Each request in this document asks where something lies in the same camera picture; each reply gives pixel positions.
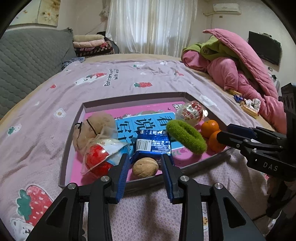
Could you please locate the brown walnut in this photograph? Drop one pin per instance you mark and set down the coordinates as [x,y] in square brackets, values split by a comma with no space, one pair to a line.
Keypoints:
[144,168]

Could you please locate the green fuzzy hair scrunchie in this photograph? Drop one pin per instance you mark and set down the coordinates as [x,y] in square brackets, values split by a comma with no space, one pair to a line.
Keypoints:
[196,143]

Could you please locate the red and white plastic egg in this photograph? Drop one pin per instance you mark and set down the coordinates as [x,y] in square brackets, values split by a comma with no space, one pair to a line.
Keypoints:
[187,113]

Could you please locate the green blanket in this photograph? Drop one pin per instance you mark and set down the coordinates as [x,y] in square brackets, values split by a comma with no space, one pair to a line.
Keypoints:
[212,49]

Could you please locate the pink duvet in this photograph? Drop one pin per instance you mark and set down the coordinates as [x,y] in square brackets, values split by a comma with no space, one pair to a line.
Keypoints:
[231,69]

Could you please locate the pink folded blanket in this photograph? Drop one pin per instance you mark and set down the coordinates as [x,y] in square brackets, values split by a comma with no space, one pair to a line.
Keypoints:
[89,44]

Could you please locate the colourful foil chocolate egg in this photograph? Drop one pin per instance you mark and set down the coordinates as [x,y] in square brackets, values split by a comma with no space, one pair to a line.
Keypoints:
[97,157]

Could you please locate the dark floral cloth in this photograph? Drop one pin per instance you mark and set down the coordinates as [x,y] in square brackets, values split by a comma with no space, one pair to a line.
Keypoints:
[72,62]

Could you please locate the grey quilted headboard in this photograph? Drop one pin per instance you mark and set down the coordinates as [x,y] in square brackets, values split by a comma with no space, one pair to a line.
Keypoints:
[27,58]

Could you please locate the white curtain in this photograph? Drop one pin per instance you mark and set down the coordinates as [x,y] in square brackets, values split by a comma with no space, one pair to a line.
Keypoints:
[150,25]

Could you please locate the dark shallow cardboard box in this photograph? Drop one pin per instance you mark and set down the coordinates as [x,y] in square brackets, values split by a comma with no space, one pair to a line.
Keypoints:
[138,98]

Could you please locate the beige folded blanket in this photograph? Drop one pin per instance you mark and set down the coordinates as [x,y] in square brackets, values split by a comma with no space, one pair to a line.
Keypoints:
[87,37]

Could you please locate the black television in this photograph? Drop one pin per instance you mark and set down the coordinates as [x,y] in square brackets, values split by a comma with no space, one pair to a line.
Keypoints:
[264,47]

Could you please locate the blue candy wrapper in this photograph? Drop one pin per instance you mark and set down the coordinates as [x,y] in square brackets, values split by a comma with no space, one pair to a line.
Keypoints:
[237,98]

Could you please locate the white cabinet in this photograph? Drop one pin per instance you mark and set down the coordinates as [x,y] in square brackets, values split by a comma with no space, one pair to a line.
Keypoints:
[275,78]

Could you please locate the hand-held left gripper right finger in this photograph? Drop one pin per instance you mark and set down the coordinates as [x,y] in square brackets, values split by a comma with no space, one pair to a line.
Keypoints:
[170,183]

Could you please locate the blue biscuit packet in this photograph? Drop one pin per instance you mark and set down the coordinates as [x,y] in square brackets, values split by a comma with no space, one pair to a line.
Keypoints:
[152,143]

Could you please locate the floral wall poster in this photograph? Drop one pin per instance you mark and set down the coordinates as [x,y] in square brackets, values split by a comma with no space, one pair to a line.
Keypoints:
[41,11]

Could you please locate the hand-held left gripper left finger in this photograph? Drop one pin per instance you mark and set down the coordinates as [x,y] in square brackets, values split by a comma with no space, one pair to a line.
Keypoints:
[122,180]

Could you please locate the white hair scrunchie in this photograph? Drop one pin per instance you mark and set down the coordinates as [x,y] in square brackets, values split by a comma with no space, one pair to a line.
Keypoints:
[254,103]

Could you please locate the orange mandarin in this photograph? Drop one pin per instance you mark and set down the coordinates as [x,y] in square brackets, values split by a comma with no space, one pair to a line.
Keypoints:
[209,128]
[215,142]

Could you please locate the biscuit stick packet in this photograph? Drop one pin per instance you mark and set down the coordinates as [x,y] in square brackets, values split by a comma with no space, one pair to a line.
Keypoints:
[248,110]

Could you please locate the white air conditioner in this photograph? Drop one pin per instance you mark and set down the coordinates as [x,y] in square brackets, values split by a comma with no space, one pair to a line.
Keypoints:
[226,8]

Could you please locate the pink and blue book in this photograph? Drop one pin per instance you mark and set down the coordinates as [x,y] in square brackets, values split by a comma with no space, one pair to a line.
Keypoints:
[138,111]

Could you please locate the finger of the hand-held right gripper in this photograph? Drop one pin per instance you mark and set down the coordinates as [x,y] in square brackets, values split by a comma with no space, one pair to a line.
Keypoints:
[233,140]
[240,129]

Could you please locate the checkered folded blanket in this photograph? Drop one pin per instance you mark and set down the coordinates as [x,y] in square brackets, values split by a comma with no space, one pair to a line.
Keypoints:
[94,51]

